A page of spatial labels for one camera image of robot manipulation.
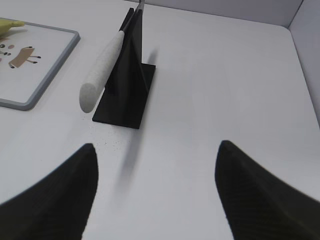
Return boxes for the yellow plastic banana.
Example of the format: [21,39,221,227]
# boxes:
[0,18,25,37]

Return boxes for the white cutting board grey rim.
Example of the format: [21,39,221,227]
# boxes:
[0,22,81,111]

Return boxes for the white-handled cleaver knife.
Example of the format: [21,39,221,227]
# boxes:
[79,0,145,113]

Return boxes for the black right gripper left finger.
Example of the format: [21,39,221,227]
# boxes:
[0,143,98,240]

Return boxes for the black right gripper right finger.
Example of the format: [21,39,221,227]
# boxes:
[215,140,320,240]

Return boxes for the black knife stand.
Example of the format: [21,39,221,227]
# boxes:
[92,8,156,129]

